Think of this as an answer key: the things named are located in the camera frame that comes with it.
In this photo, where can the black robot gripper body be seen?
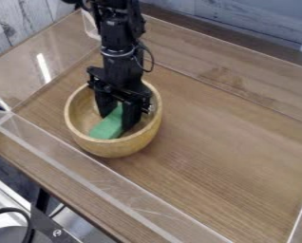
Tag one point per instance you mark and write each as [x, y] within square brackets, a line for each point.
[119, 79]

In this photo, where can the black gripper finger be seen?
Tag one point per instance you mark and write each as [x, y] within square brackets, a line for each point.
[131, 114]
[106, 103]

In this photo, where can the green rectangular block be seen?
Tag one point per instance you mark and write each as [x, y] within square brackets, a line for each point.
[109, 128]

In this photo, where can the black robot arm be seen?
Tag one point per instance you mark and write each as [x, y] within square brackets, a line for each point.
[121, 26]

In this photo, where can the brown wooden bowl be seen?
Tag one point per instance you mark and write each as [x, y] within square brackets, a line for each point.
[81, 115]

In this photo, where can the clear acrylic corner bracket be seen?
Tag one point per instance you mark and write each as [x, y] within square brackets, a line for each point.
[91, 30]

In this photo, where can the clear acrylic tray wall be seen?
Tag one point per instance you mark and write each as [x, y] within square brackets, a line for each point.
[114, 192]

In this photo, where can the black metal table bracket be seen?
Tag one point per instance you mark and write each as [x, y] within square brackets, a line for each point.
[47, 230]

